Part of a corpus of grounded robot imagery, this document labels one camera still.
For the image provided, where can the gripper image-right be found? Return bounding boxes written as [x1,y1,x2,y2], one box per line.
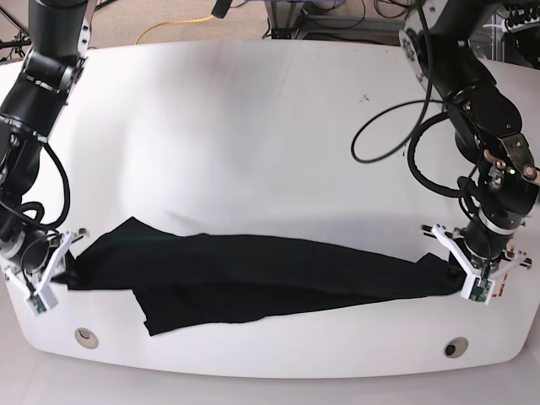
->
[418,164,539,280]

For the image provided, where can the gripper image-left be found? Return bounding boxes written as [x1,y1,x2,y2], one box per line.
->
[1,210,90,287]

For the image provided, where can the black T-shirt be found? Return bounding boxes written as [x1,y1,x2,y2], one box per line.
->
[56,219,465,336]

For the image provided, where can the red tape rectangle marking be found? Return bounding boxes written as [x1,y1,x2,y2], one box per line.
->
[489,244,516,299]

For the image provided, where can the black tripod legs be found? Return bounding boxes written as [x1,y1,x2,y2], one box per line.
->
[1,6,31,64]

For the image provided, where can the white power strip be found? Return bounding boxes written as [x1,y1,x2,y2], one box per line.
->
[503,6,539,33]

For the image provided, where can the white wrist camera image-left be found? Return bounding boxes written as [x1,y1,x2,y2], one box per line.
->
[1,252,69,316]

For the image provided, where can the left table cable grommet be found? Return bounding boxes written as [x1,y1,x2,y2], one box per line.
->
[74,327,99,349]

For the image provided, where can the table cable grommet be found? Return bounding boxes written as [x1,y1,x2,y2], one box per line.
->
[443,337,469,359]
[74,327,99,349]

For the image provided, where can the right table cable grommet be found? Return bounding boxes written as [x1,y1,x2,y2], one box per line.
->
[443,337,469,359]

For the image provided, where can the yellow cable on floor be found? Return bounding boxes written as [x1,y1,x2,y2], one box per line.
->
[134,14,214,46]

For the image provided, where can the aluminium frame post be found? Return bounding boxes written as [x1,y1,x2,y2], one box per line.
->
[263,1,305,40]

